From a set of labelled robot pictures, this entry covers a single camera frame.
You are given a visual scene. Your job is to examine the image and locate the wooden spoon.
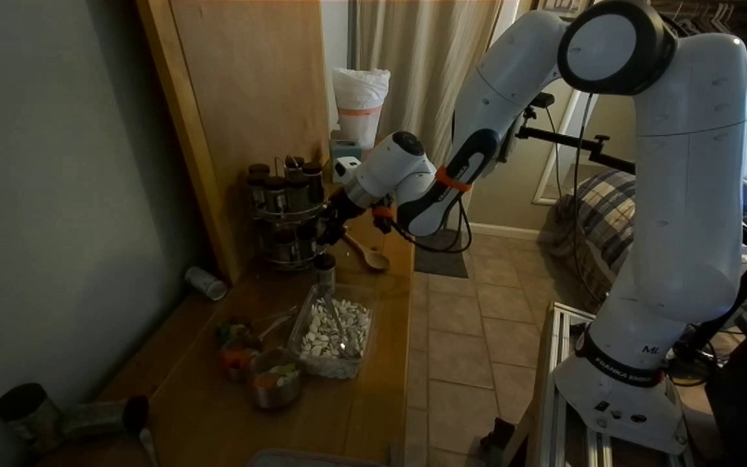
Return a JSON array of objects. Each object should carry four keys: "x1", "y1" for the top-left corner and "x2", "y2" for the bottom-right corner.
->
[{"x1": 343, "y1": 231, "x2": 392, "y2": 275}]

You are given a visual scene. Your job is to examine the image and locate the dark metal tube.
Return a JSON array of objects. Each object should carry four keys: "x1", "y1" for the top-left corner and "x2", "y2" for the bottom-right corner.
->
[{"x1": 59, "y1": 394, "x2": 152, "y2": 446}]

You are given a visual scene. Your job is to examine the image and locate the dark door mat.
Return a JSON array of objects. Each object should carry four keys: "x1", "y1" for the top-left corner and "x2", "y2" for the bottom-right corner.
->
[{"x1": 412, "y1": 229, "x2": 471, "y2": 281}]

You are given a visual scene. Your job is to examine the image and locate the silver spice jar stand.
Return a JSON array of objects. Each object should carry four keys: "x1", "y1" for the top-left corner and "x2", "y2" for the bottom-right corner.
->
[{"x1": 243, "y1": 154, "x2": 333, "y2": 272}]

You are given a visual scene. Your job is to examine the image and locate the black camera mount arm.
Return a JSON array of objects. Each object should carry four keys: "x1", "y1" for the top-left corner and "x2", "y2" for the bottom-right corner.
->
[{"x1": 510, "y1": 88, "x2": 641, "y2": 176}]

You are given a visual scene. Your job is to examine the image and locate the small black floor object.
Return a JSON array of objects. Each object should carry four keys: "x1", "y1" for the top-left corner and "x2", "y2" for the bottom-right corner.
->
[{"x1": 478, "y1": 415, "x2": 519, "y2": 460}]

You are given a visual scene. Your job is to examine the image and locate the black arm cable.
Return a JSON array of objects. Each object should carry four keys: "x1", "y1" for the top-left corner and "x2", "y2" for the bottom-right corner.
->
[{"x1": 384, "y1": 185, "x2": 478, "y2": 256}]

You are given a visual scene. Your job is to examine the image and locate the orange cable strap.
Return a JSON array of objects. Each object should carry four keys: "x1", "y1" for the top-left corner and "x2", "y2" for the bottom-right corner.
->
[{"x1": 432, "y1": 167, "x2": 475, "y2": 194}]

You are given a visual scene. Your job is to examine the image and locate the small glass jar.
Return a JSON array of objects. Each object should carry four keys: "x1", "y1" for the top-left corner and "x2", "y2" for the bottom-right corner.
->
[{"x1": 243, "y1": 345, "x2": 305, "y2": 415}]

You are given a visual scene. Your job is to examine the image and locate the plywood board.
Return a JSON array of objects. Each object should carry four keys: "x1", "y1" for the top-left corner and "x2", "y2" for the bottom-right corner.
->
[{"x1": 135, "y1": 0, "x2": 334, "y2": 286}]

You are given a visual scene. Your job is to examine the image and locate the wooden dresser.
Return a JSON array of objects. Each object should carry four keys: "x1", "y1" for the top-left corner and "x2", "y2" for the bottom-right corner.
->
[{"x1": 38, "y1": 136, "x2": 423, "y2": 467}]

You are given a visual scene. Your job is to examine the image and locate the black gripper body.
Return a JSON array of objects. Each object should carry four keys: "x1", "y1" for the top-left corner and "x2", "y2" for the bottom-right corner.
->
[{"x1": 324, "y1": 188, "x2": 369, "y2": 234}]

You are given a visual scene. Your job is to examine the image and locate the small lying cylinder can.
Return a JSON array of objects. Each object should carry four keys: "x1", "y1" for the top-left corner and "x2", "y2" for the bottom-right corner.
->
[{"x1": 178, "y1": 263, "x2": 230, "y2": 304}]

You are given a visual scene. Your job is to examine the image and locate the plaid bedding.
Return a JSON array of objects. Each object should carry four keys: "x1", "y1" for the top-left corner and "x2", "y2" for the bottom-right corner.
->
[{"x1": 538, "y1": 167, "x2": 644, "y2": 310}]

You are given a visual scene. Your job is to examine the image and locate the bag of white pieces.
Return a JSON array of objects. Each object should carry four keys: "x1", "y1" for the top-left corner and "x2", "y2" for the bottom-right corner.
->
[{"x1": 290, "y1": 292, "x2": 373, "y2": 385}]

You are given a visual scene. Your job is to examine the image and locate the bag of colourful items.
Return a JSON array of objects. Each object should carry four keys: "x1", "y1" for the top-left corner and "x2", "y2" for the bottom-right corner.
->
[{"x1": 212, "y1": 316, "x2": 265, "y2": 385}]

